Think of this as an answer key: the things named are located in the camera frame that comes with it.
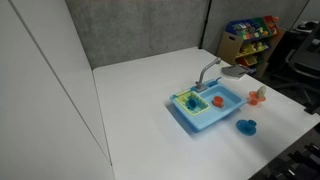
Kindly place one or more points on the blue toy cup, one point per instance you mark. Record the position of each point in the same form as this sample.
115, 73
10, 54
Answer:
250, 124

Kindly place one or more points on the blue toy sink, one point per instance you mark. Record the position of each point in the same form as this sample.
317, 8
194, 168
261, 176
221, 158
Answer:
200, 125

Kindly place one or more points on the yellow green dish rack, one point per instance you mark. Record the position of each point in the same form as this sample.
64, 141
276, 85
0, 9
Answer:
181, 101

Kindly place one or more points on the blue plate in rack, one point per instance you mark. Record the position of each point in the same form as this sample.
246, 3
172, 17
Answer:
192, 104

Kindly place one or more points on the grey toy faucet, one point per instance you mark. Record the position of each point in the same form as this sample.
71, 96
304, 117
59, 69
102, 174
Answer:
201, 87

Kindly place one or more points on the grey metal mounting plate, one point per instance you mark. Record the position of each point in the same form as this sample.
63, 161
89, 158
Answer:
233, 71

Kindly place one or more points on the black pole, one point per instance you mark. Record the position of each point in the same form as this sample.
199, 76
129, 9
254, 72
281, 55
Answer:
204, 26

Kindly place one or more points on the wooden toy shelf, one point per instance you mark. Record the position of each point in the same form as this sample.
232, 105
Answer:
228, 45

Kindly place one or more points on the blue toy saucer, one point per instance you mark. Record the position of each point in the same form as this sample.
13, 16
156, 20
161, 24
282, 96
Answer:
241, 129

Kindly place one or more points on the red toy bin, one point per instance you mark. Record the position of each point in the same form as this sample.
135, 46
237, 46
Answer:
269, 20
248, 61

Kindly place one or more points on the orange toy plate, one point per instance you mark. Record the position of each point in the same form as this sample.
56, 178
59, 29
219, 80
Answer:
253, 98

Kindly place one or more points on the yellow toy bin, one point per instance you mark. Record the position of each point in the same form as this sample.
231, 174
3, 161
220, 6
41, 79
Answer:
246, 51

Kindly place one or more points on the blue toy bin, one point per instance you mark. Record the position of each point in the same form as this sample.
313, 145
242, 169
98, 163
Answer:
233, 29

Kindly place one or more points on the white toy food piece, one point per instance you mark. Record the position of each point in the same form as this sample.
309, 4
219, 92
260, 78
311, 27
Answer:
261, 91

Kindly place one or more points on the green toy bin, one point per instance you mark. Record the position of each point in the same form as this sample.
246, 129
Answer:
258, 23

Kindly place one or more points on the black office chair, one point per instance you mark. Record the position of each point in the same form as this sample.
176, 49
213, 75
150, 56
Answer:
306, 56

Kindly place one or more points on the black equipment frame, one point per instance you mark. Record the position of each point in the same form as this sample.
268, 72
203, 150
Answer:
300, 163

